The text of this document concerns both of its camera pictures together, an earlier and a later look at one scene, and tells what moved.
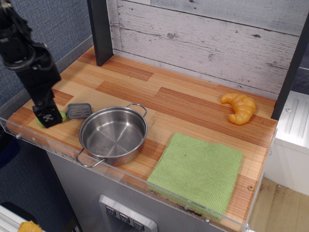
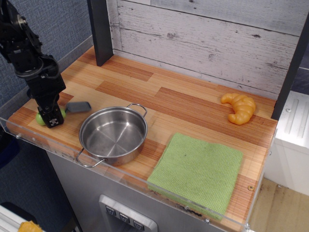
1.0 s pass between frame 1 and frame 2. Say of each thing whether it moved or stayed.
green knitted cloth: stayed
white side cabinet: stayed
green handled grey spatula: moved
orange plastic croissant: stayed
